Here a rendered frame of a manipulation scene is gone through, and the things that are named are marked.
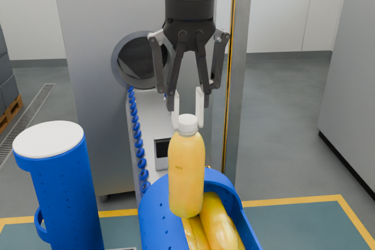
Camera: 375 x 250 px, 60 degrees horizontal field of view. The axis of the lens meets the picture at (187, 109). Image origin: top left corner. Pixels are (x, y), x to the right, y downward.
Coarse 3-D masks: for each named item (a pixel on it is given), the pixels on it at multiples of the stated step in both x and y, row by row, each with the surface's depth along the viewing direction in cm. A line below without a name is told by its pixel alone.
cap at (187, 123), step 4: (180, 116) 60; (184, 116) 60; (188, 116) 60; (192, 116) 60; (180, 120) 59; (184, 120) 59; (188, 120) 59; (192, 120) 59; (196, 120) 59; (180, 124) 58; (184, 124) 58; (188, 124) 58; (192, 124) 58; (196, 124) 59; (180, 128) 59; (184, 128) 58; (188, 128) 58; (192, 128) 58; (196, 128) 60
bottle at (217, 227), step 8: (208, 192) 91; (208, 200) 88; (216, 200) 88; (208, 208) 86; (216, 208) 85; (224, 208) 88; (200, 216) 87; (208, 216) 84; (216, 216) 83; (224, 216) 84; (208, 224) 82; (216, 224) 81; (224, 224) 81; (208, 232) 81; (216, 232) 79; (224, 232) 78; (232, 232) 79; (208, 240) 80; (216, 240) 78; (224, 240) 77; (232, 240) 77; (216, 248) 77; (224, 248) 76; (232, 248) 76
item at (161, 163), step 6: (156, 138) 127; (162, 138) 127; (168, 138) 128; (156, 144) 126; (162, 144) 127; (168, 144) 127; (156, 150) 128; (162, 150) 128; (156, 156) 131; (162, 156) 129; (156, 162) 132; (162, 162) 133; (156, 168) 133; (162, 168) 134
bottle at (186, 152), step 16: (176, 144) 60; (192, 144) 59; (176, 160) 60; (192, 160) 60; (176, 176) 62; (192, 176) 62; (176, 192) 64; (192, 192) 63; (176, 208) 66; (192, 208) 65
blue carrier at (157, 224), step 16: (208, 176) 84; (224, 176) 90; (160, 192) 82; (224, 192) 93; (144, 208) 84; (160, 208) 78; (240, 208) 90; (144, 224) 81; (160, 224) 74; (176, 224) 71; (240, 224) 91; (144, 240) 78; (160, 240) 71; (176, 240) 68; (256, 240) 81
